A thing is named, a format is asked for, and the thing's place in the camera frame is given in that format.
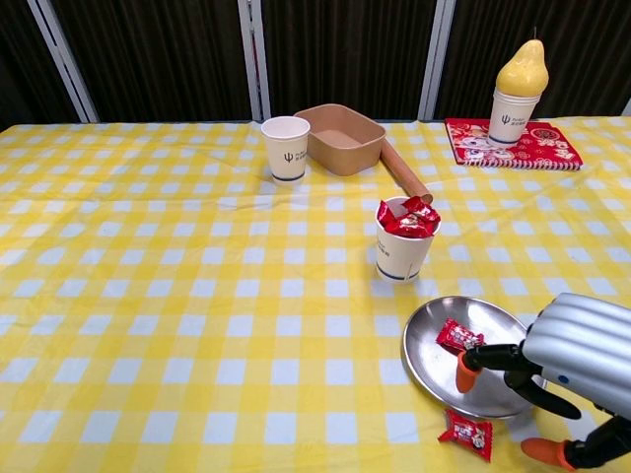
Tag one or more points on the red spiral notebook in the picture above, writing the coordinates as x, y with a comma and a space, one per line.
542, 148

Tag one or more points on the round metal plate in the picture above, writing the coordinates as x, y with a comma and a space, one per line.
434, 355

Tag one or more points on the brown paper food box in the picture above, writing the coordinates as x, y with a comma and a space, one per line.
345, 157

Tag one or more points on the wooden rolling pin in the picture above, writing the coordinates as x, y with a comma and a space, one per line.
406, 175

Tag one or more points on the yellow pear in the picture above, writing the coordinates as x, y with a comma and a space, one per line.
522, 69

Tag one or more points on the grey metal partition post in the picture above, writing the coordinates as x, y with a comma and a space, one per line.
64, 59
627, 107
437, 59
251, 49

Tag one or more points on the white paper cup blue logo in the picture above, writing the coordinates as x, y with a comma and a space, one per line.
286, 157
510, 123
394, 256

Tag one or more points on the yellow white checkered tablecloth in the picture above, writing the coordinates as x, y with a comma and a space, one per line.
197, 295

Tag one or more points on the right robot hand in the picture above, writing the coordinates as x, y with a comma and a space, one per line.
586, 345

